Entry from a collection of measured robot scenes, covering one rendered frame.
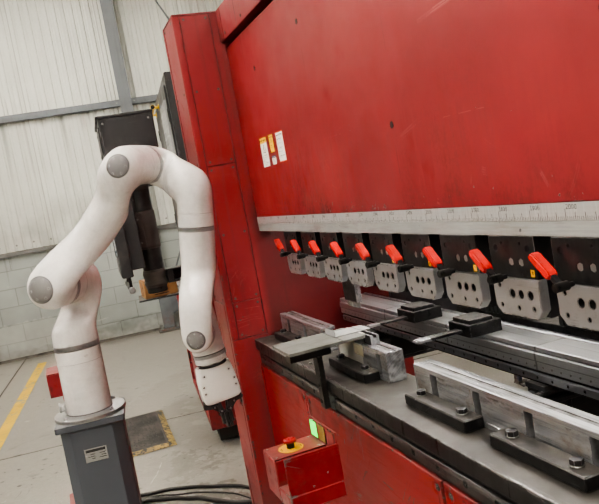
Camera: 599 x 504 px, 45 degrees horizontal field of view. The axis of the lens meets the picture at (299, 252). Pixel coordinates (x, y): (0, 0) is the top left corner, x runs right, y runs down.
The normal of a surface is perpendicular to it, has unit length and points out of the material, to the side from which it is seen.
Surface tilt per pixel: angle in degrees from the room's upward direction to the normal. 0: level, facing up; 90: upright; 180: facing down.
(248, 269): 90
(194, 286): 45
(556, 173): 90
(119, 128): 90
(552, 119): 90
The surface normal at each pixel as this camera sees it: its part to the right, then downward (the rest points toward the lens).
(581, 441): -0.93, 0.19
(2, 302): 0.23, 0.05
